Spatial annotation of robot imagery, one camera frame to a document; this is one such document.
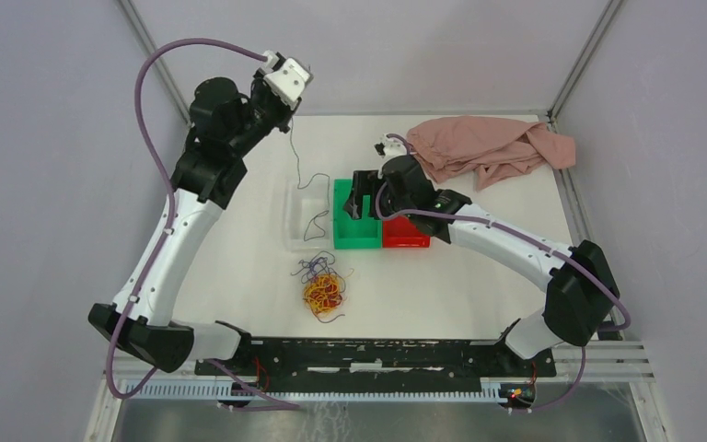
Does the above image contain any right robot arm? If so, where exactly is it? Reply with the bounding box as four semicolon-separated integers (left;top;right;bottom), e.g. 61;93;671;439
342;154;631;376

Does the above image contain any dark purple wire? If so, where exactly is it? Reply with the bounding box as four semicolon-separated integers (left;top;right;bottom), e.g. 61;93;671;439
287;119;331;243

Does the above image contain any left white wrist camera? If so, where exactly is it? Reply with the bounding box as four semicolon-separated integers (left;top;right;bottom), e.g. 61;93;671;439
260;51;314;111

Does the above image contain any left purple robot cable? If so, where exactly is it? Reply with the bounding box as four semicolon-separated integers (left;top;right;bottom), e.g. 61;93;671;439
104;37;303;413

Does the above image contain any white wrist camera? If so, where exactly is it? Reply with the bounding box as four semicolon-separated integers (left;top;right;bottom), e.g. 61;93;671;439
260;51;314;111
374;134;411;161

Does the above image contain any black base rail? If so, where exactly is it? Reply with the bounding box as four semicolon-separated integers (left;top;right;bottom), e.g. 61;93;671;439
194;337;557;393

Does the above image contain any white slotted cable duct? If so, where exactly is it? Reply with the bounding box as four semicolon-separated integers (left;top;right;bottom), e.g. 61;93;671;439
133;379;506;404

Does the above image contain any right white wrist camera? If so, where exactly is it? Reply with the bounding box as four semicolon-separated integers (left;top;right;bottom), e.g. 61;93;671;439
374;134;411;161

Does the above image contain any right controller board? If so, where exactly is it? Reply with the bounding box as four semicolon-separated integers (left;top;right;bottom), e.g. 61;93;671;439
498;383;537;409

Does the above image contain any pink cloth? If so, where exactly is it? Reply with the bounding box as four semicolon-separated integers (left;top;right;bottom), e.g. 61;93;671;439
407;116;576;192

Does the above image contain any red plastic bin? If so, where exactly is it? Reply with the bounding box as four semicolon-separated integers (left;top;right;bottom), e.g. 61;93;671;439
382;216;431;249

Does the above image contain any green plastic bin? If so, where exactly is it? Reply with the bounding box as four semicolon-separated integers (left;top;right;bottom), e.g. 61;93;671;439
332;179;382;250

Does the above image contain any clear plastic bin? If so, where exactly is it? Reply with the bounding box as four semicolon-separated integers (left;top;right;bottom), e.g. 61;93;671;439
283;174;332;252

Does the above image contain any wire bundle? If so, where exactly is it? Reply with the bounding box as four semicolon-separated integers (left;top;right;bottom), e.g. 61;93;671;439
290;252;356;324

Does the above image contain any aluminium frame rail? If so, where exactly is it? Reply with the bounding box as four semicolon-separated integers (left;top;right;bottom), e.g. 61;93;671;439
101;339;656;383

